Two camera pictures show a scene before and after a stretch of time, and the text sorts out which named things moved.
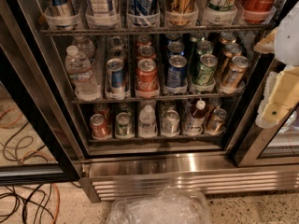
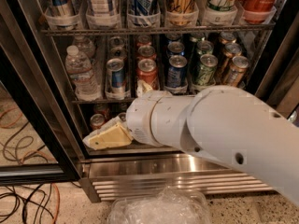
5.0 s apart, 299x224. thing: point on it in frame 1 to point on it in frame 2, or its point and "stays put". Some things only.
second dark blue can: [176, 48] stays put
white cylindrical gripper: [289, 37] to [140, 116]
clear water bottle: [82, 75] stays put
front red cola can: [147, 76] stays put
